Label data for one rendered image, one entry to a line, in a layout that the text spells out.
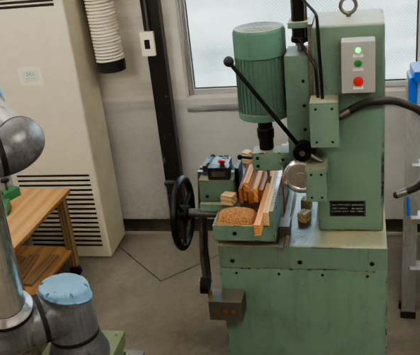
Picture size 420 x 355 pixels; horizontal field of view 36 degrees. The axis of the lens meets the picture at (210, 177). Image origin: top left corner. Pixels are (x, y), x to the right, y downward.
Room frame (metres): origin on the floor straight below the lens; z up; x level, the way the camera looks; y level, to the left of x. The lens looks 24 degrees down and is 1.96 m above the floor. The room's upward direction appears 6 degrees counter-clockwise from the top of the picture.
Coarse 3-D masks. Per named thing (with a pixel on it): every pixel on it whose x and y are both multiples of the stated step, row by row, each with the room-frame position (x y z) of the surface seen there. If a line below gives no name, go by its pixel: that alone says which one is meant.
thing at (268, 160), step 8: (256, 152) 2.14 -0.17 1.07; (264, 152) 2.13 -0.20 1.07; (272, 152) 2.12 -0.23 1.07; (280, 152) 2.11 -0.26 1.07; (288, 152) 2.11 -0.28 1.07; (256, 160) 2.13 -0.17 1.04; (264, 160) 2.12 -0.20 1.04; (272, 160) 2.12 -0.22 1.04; (288, 160) 2.10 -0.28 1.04; (256, 168) 2.13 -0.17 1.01; (264, 168) 2.13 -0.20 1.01; (272, 168) 2.12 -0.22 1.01; (280, 168) 2.11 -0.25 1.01
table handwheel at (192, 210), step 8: (184, 176) 2.28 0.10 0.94; (176, 184) 2.21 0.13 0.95; (184, 184) 2.33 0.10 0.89; (176, 192) 2.17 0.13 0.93; (192, 192) 2.36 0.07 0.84; (176, 200) 2.15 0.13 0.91; (192, 200) 2.36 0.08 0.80; (176, 208) 2.13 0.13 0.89; (184, 208) 2.22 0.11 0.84; (192, 208) 2.23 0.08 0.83; (176, 216) 2.12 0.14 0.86; (184, 216) 2.21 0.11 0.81; (192, 216) 2.22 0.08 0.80; (200, 216) 2.21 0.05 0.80; (208, 216) 2.20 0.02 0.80; (176, 224) 2.11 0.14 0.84; (184, 224) 2.22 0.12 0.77; (192, 224) 2.31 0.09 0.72; (176, 232) 2.10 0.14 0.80; (184, 232) 2.21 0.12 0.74; (192, 232) 2.29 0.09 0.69; (176, 240) 2.11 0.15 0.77; (184, 240) 2.21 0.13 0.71; (184, 248) 2.15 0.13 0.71
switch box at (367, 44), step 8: (344, 40) 1.94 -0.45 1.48; (352, 40) 1.93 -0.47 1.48; (360, 40) 1.92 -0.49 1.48; (368, 40) 1.91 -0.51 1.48; (344, 48) 1.92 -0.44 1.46; (352, 48) 1.92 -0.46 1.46; (368, 48) 1.90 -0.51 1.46; (344, 56) 1.92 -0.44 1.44; (352, 56) 1.92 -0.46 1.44; (368, 56) 1.90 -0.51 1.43; (344, 64) 1.92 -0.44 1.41; (352, 64) 1.92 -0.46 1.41; (368, 64) 1.90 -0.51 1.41; (344, 72) 1.92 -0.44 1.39; (352, 72) 1.92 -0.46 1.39; (360, 72) 1.91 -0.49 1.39; (368, 72) 1.90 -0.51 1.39; (344, 80) 1.92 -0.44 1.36; (352, 80) 1.92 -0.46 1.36; (368, 80) 1.90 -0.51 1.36; (344, 88) 1.92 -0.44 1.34; (352, 88) 1.92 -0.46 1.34; (368, 88) 1.90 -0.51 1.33
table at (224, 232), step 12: (204, 204) 2.17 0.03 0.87; (216, 204) 2.16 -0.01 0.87; (252, 204) 2.07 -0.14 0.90; (216, 216) 2.01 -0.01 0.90; (276, 216) 1.97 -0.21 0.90; (216, 228) 1.95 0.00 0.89; (228, 228) 1.94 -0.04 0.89; (240, 228) 1.93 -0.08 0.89; (252, 228) 1.92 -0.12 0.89; (264, 228) 1.91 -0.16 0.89; (276, 228) 1.95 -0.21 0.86; (228, 240) 1.94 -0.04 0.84; (240, 240) 1.93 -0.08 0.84; (252, 240) 1.92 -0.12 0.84; (264, 240) 1.91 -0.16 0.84
